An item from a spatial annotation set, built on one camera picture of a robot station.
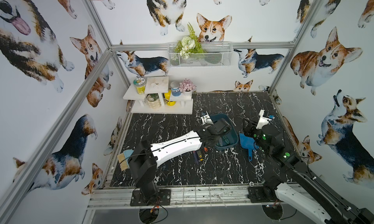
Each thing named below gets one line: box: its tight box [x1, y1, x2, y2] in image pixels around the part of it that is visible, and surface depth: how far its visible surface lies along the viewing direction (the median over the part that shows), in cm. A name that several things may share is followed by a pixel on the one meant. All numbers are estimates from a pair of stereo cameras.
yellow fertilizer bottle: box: [164, 89, 177, 107], surface depth 109 cm
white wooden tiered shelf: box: [122, 75, 194, 115], surface depth 109 cm
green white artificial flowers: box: [174, 21, 205, 60], surface depth 82 cm
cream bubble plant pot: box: [146, 93, 162, 110], surface depth 109 cm
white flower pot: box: [179, 78, 197, 97], surface depth 94 cm
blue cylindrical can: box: [169, 80, 182, 97], surface depth 97 cm
